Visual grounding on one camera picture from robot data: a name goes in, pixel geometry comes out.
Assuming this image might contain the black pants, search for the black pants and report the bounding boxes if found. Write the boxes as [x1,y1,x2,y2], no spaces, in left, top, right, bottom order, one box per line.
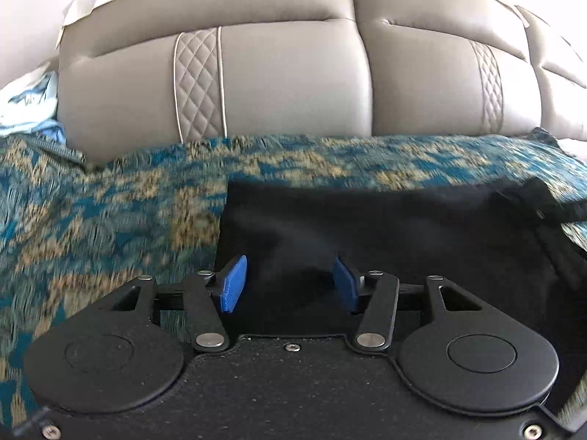
[213,176,587,415]

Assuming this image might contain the blue paisley patterned throw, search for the blue paisley patterned throw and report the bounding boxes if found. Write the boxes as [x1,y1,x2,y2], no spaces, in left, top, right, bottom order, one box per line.
[1,129,586,427]

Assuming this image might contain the beige leather sofa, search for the beige leather sofa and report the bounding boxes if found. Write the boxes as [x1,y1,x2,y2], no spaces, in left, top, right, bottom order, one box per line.
[57,0,586,164]

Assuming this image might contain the light blue white cloth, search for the light blue white cloth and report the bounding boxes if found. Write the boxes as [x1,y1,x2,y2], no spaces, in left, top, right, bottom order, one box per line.
[1,59,66,144]

